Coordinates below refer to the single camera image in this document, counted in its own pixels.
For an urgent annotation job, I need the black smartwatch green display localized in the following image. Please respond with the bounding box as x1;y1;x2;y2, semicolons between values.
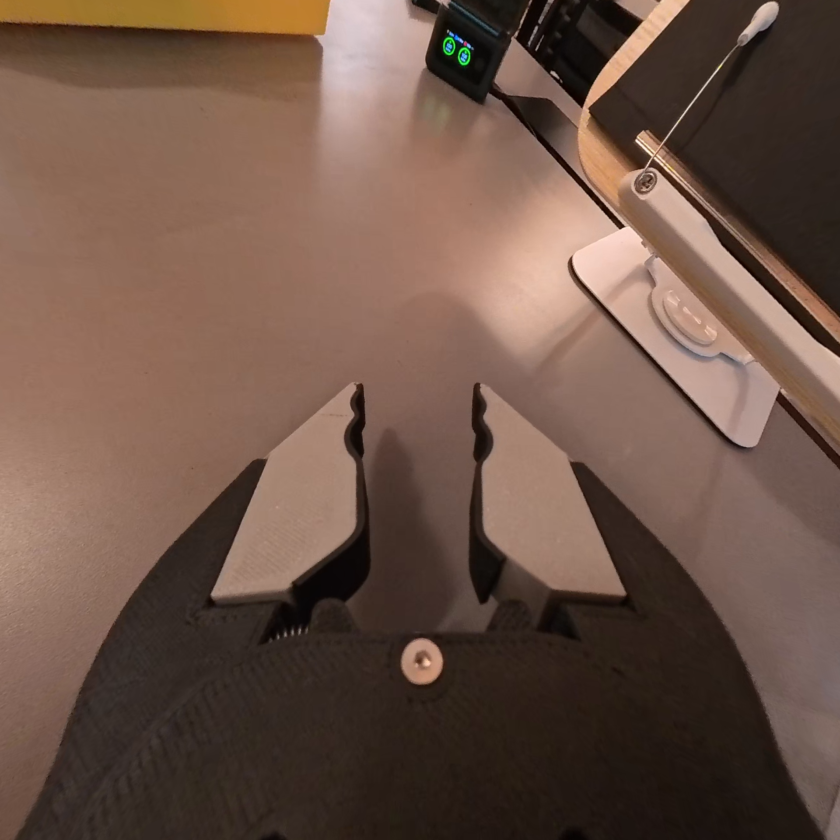
425;0;514;104

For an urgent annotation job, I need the metal page holder wire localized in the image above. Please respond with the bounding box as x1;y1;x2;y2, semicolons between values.
633;0;782;194

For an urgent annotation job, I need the yellow plastic bin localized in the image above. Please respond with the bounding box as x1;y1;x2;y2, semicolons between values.
0;0;329;35

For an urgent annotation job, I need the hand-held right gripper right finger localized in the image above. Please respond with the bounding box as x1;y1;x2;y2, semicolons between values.
469;383;629;626

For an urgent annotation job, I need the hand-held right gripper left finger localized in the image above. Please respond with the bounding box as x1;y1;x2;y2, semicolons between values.
210;382;371;606

